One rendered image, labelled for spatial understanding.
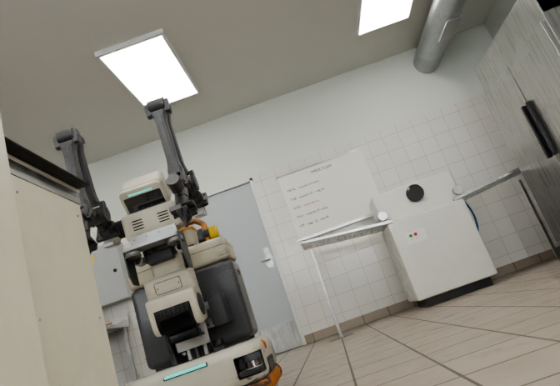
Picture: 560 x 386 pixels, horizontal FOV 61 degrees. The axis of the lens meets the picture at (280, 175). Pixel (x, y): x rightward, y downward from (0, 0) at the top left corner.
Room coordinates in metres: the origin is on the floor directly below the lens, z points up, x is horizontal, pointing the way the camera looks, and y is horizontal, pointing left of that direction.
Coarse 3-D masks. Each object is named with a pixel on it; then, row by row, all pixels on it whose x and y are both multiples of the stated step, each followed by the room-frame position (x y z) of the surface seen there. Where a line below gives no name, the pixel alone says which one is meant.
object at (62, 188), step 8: (8, 160) 1.06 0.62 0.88; (16, 160) 1.10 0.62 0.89; (16, 168) 1.09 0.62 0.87; (24, 168) 1.13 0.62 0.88; (32, 168) 1.17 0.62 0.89; (24, 176) 1.12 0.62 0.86; (32, 176) 1.17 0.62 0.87; (40, 176) 1.21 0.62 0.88; (48, 176) 1.25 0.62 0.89; (40, 184) 1.20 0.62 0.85; (48, 184) 1.24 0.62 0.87; (56, 184) 1.29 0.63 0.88; (64, 184) 1.34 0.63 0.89; (56, 192) 1.28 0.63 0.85; (64, 192) 1.33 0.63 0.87; (72, 192) 1.39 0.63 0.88; (72, 200) 1.38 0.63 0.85
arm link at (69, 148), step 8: (80, 136) 1.95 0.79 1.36; (56, 144) 1.91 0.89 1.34; (64, 144) 1.90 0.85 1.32; (72, 144) 1.91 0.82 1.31; (64, 152) 1.90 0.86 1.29; (72, 152) 1.91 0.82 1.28; (64, 160) 1.91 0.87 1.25; (72, 160) 1.90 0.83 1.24; (72, 168) 1.90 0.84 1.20; (80, 168) 1.95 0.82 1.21; (80, 176) 1.93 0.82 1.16; (80, 192) 1.91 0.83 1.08; (80, 200) 1.90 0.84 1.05; (88, 200) 1.94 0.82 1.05; (80, 208) 1.94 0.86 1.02; (88, 208) 1.92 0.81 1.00
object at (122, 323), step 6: (120, 318) 5.68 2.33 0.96; (126, 318) 5.68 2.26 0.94; (108, 324) 5.68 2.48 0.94; (114, 324) 5.30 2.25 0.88; (120, 324) 5.45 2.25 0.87; (126, 324) 5.60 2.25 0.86; (108, 330) 5.33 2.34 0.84; (114, 330) 5.55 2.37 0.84; (126, 330) 5.64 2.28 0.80; (126, 336) 5.62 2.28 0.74; (126, 342) 5.62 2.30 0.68; (132, 360) 5.63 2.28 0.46; (132, 366) 5.62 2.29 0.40; (132, 372) 5.62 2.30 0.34
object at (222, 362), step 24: (264, 336) 2.63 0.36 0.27; (192, 360) 2.11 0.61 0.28; (216, 360) 2.07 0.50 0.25; (240, 360) 2.11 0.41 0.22; (264, 360) 2.19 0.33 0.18; (144, 384) 2.07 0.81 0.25; (168, 384) 2.07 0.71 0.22; (192, 384) 2.07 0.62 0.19; (216, 384) 2.07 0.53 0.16; (240, 384) 2.07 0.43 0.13; (264, 384) 2.07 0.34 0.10
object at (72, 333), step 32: (32, 192) 1.13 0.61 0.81; (32, 224) 1.10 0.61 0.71; (64, 224) 1.27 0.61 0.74; (32, 256) 1.07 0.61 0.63; (64, 256) 1.23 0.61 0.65; (32, 288) 1.05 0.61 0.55; (64, 288) 1.19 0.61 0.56; (96, 288) 1.39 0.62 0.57; (64, 320) 1.16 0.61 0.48; (96, 320) 1.34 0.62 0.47; (64, 352) 1.14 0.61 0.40; (96, 352) 1.30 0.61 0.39; (64, 384) 1.11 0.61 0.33; (96, 384) 1.26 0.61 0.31
